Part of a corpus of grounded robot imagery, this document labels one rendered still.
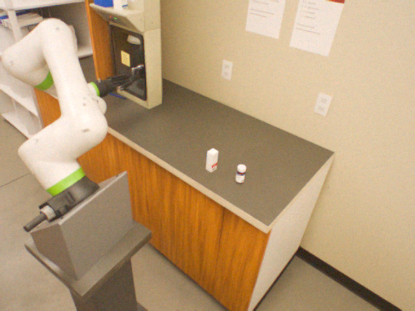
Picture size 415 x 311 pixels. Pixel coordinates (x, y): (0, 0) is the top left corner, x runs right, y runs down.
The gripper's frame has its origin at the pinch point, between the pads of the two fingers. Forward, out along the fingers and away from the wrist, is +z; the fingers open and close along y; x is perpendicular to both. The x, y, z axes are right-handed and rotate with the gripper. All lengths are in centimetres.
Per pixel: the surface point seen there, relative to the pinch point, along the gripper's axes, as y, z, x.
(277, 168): -96, 11, 6
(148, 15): -0.7, 8.1, -34.9
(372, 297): -177, 48, 83
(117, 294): -81, -74, 37
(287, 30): -61, 49, -43
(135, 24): -1.1, -0.8, -31.7
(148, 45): -3.1, 7.7, -19.5
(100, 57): 31.0, -0.4, 1.5
